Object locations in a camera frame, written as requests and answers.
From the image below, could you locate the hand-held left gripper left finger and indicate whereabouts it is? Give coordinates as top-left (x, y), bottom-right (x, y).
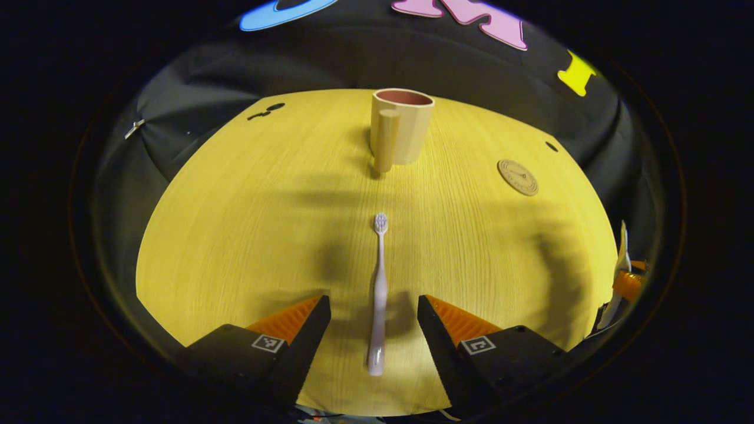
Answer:
top-left (177, 294), bottom-right (332, 413)

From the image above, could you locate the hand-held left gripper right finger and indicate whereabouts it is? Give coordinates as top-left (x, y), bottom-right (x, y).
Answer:
top-left (417, 294), bottom-right (575, 416)

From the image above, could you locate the white toothpaste tube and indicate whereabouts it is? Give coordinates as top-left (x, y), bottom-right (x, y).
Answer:
top-left (596, 220), bottom-right (633, 332)

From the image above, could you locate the white toothbrush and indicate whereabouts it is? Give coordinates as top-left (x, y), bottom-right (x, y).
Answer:
top-left (366, 213), bottom-right (389, 377)

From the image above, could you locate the round wooden coaster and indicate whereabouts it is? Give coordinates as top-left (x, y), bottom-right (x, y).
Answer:
top-left (497, 159), bottom-right (539, 197)

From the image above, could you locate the beige cup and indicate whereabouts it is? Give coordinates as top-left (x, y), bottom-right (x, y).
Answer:
top-left (370, 88), bottom-right (435, 173)

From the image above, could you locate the yellow wooden desktop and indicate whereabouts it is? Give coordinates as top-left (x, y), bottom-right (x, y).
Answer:
top-left (135, 88), bottom-right (619, 417)

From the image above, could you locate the black backdrop cloth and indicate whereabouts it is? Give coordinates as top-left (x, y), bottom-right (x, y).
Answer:
top-left (91, 0), bottom-right (663, 366)

